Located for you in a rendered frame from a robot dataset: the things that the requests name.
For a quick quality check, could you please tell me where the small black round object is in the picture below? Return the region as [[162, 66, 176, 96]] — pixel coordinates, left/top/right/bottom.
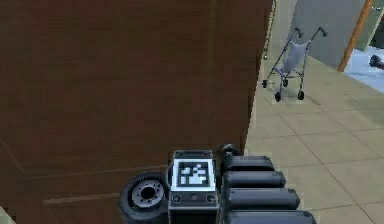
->
[[368, 54, 384, 70]]

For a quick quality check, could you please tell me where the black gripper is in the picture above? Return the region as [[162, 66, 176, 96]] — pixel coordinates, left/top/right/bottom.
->
[[119, 171, 171, 224]]

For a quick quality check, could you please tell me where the brown wooden door frame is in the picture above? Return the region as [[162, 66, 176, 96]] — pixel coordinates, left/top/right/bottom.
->
[[337, 0, 375, 73]]

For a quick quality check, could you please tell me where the grey baby stroller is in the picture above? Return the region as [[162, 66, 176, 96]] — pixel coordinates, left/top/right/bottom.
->
[[261, 26, 328, 103]]

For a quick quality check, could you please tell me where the brown wooden cupboard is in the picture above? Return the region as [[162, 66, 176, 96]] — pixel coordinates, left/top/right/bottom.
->
[[0, 0, 275, 224]]

